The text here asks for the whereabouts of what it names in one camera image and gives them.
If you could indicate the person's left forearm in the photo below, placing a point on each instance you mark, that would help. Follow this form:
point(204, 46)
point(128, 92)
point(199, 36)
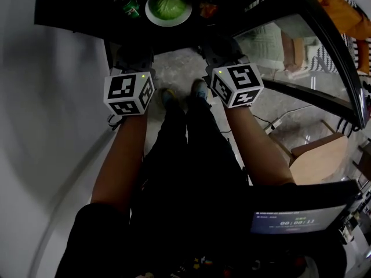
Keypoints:
point(121, 161)

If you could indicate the black white striped fabric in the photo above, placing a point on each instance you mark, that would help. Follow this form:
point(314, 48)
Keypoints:
point(349, 27)

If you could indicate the person's shoe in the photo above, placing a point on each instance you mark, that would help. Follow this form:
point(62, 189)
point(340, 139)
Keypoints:
point(200, 89)
point(168, 97)

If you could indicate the person's right forearm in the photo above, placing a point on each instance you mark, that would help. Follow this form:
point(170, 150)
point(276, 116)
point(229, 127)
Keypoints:
point(255, 146)

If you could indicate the white round plate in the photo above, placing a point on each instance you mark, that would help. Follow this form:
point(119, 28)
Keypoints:
point(168, 22)

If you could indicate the white power adapter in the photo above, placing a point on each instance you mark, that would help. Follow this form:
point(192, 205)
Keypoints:
point(274, 125)

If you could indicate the person's right shoe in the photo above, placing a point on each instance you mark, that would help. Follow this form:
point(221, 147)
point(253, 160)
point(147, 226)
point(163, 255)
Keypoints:
point(200, 89)

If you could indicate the person's black trousers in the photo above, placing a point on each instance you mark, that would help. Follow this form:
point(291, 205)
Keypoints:
point(188, 161)

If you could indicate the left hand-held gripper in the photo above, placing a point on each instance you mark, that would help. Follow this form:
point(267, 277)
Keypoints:
point(127, 93)

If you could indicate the black monitor screen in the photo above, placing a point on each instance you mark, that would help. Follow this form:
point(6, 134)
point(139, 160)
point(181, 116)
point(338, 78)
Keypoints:
point(295, 219)

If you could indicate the light wooden chair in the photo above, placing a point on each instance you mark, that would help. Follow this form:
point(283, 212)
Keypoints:
point(319, 161)

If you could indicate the orange snack packet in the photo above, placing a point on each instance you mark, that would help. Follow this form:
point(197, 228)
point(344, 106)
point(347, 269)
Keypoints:
point(208, 10)

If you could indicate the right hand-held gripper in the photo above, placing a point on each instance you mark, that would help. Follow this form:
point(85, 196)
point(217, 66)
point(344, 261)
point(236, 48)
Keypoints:
point(234, 82)

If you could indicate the person's left shoe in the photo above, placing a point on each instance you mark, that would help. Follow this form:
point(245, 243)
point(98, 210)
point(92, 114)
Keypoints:
point(168, 97)

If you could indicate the person's black shirt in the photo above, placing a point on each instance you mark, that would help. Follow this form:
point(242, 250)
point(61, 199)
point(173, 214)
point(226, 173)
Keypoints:
point(174, 256)

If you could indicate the green drink can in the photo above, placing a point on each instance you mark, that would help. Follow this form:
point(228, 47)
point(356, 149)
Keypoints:
point(131, 9)

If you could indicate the green cabbage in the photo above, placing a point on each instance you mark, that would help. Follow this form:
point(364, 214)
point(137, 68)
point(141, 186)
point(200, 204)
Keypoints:
point(169, 6)

